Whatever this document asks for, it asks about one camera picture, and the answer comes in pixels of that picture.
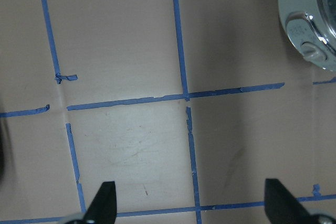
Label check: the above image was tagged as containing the glass pot lid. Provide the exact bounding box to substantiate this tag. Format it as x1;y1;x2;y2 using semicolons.
304;0;335;54

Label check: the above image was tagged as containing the pale green electric pot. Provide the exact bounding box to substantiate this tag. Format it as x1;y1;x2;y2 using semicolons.
278;0;335;71

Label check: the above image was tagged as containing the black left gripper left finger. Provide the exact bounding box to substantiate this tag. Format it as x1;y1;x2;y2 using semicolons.
83;182;117;224

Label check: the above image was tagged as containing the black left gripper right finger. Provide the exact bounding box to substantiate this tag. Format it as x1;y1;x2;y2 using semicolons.
264;178;318;224

